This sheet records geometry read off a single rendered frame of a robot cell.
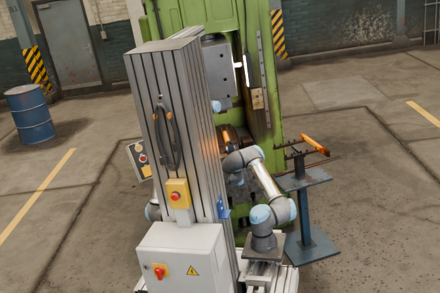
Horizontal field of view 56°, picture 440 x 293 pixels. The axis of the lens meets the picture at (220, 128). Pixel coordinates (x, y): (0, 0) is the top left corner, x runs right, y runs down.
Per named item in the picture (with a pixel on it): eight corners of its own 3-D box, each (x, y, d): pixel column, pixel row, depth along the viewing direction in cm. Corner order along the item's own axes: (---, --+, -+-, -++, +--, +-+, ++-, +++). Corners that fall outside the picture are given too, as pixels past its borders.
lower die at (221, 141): (239, 150, 326) (238, 140, 323) (214, 155, 325) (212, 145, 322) (231, 131, 365) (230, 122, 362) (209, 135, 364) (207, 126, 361)
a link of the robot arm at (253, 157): (274, 231, 228) (234, 158, 261) (298, 222, 232) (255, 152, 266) (277, 220, 219) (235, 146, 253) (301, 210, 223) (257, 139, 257)
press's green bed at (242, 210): (270, 245, 356) (264, 199, 338) (228, 254, 354) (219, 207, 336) (257, 210, 407) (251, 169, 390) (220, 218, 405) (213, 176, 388)
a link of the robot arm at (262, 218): (247, 227, 231) (244, 207, 226) (269, 220, 235) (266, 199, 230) (256, 239, 221) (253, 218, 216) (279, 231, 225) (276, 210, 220)
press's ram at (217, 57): (249, 93, 310) (241, 40, 295) (198, 103, 308) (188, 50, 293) (239, 80, 349) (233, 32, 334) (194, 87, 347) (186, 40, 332)
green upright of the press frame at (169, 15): (222, 241, 372) (172, -30, 286) (193, 246, 370) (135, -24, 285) (217, 214, 413) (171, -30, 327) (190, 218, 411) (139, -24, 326)
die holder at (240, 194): (264, 199, 338) (258, 150, 321) (219, 208, 336) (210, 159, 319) (252, 168, 390) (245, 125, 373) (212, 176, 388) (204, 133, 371)
